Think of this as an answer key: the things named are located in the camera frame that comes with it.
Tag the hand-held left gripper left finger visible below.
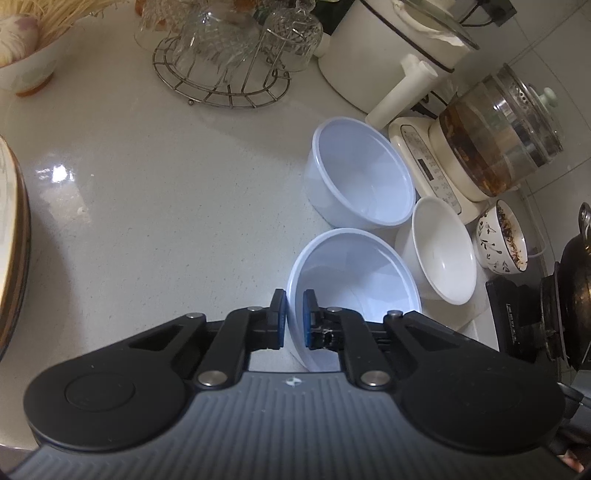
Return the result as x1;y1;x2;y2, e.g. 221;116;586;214
124;289;288;391

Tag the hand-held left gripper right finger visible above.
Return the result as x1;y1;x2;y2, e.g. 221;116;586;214
302;289;463;390

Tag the translucent plastic bowl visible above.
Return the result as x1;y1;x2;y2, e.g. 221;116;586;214
304;117;416;230
285;228;422;373

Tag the white ceramic bowl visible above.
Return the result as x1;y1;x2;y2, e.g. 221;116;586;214
394;196;478;306

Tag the floral plate dark rim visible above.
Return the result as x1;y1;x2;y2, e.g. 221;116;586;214
0;175;31;362

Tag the cream kettle base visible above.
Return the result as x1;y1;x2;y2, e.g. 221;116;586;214
388;115;514;227

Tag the small leaf-print bowl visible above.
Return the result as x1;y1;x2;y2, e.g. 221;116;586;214
475;199;528;277

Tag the black gas stove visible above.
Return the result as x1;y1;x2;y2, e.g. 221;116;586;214
485;263;561;367

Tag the glass electric kettle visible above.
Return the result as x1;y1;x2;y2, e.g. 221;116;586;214
428;62;567;202

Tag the white electric cooking pot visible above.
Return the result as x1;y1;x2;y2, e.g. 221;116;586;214
318;0;482;131

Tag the ceramic bowl with garlic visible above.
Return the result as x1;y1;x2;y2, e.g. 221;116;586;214
0;13;71;96

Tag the wire rack of glass cups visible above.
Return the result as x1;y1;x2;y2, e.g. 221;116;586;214
134;0;325;110

